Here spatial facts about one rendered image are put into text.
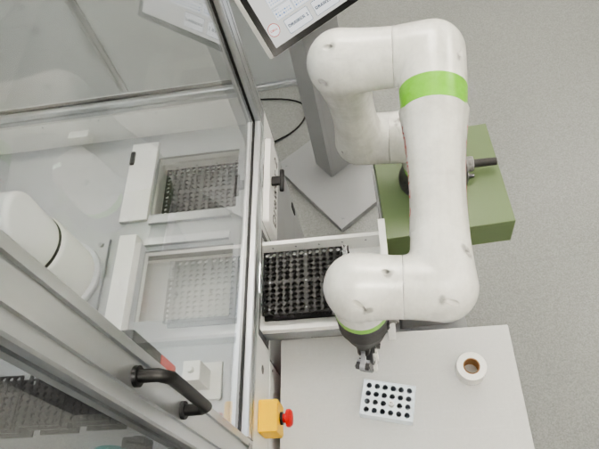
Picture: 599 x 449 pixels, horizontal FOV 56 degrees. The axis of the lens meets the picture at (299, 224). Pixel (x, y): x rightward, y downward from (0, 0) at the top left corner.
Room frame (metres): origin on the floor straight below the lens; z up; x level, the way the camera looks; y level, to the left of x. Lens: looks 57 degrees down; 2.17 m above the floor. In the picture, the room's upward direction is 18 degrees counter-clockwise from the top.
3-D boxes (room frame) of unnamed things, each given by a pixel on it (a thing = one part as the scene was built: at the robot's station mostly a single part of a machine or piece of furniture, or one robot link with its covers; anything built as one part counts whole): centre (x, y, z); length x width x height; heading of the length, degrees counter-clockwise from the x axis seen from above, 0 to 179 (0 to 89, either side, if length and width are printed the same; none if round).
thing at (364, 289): (0.39, -0.06, 1.33); 0.13 x 0.11 x 0.14; 70
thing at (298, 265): (0.67, 0.03, 0.87); 0.22 x 0.18 x 0.06; 75
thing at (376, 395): (0.35, -0.07, 0.78); 0.12 x 0.08 x 0.04; 64
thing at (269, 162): (1.00, 0.05, 0.87); 0.29 x 0.02 x 0.11; 165
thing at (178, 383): (0.28, 0.22, 1.45); 0.05 x 0.03 x 0.19; 75
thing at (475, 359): (0.37, -0.28, 0.78); 0.07 x 0.07 x 0.04
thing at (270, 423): (0.37, 0.20, 0.88); 0.07 x 0.05 x 0.07; 165
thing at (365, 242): (0.67, 0.04, 0.86); 0.40 x 0.26 x 0.06; 75
